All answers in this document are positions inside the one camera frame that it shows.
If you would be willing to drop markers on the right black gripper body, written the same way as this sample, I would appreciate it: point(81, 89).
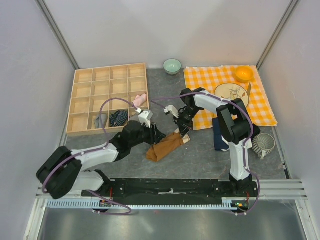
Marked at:
point(185, 117)

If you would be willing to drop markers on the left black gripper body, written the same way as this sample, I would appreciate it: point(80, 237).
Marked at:
point(149, 138)

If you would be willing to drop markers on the brown underwear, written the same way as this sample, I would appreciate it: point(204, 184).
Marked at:
point(167, 145)

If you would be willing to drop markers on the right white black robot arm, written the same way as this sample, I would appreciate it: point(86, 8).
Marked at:
point(235, 127)

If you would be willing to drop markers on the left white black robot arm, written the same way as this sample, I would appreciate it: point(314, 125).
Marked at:
point(68, 170)

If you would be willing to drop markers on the navy blue underwear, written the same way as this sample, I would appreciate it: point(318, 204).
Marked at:
point(219, 143)

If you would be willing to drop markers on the striped dark rolled cloth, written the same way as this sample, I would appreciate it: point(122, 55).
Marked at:
point(118, 119)

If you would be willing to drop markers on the pink rolled cloth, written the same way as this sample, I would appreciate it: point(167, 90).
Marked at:
point(139, 100)

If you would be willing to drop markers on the beige decorated plate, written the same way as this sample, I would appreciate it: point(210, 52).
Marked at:
point(232, 91)

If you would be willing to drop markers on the light grey rolled cloth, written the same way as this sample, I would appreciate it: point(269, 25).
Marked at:
point(100, 121)

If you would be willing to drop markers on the teal ceramic bowl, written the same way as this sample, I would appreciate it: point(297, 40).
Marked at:
point(172, 66)

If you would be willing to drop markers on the gold knife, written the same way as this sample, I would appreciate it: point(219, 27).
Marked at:
point(249, 90)

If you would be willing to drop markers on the black cloth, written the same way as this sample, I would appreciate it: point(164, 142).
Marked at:
point(256, 131)

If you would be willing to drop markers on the orange bowl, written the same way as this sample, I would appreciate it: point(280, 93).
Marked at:
point(243, 74)

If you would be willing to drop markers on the orange checkered tablecloth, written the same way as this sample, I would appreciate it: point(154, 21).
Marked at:
point(210, 78)

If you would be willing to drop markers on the wooden compartment tray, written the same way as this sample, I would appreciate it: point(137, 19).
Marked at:
point(104, 90)

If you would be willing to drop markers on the grey ribbed cup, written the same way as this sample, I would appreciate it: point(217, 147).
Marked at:
point(263, 144)

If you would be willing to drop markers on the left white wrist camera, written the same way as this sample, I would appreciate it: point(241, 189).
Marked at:
point(145, 117)

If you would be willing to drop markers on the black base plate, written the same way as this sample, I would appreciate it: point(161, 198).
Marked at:
point(156, 192)

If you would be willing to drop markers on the grey cable duct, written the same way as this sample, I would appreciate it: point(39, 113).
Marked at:
point(103, 205)

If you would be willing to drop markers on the aluminium frame rail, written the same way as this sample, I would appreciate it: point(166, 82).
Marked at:
point(270, 189)

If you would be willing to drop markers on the right aluminium corner post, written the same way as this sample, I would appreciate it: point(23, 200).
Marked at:
point(277, 32)

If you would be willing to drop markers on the aluminium corner post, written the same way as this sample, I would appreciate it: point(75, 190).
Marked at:
point(57, 32)
point(277, 32)

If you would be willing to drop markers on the left aluminium corner post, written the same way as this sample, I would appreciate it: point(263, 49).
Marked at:
point(57, 32)

